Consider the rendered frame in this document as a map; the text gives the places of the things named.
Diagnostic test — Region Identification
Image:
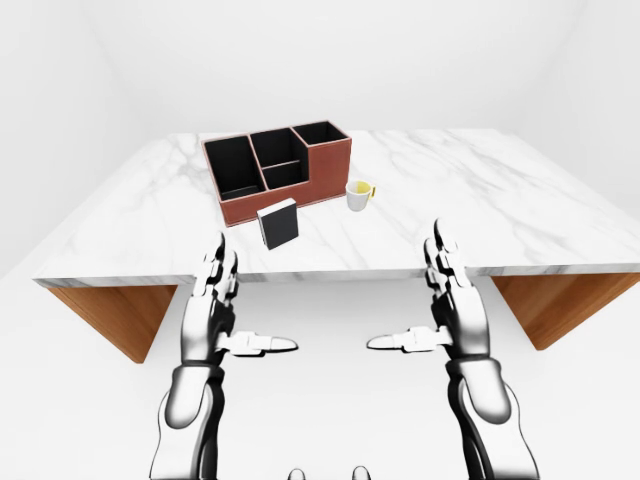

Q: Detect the wooden table leg panel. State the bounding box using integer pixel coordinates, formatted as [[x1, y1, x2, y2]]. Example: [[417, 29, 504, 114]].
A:
[[488, 273, 640, 352], [43, 284, 180, 365]]

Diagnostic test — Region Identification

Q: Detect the white mug with yellow handle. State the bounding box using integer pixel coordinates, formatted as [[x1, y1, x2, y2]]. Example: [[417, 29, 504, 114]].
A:
[[345, 180, 378, 213]]

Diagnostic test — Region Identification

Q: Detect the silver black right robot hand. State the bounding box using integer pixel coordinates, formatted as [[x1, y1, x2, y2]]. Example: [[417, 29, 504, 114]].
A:
[[366, 217, 492, 359]]

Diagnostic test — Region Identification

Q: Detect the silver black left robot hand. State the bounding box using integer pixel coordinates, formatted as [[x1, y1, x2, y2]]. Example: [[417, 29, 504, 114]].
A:
[[179, 232, 300, 365]]

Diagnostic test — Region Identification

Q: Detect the red-brown desk caddy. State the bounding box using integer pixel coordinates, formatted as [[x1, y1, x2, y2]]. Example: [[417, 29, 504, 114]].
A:
[[201, 119, 353, 229]]

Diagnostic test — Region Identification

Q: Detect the black book with white pages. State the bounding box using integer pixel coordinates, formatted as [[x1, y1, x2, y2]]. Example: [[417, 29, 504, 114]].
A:
[[256, 197, 301, 252]]

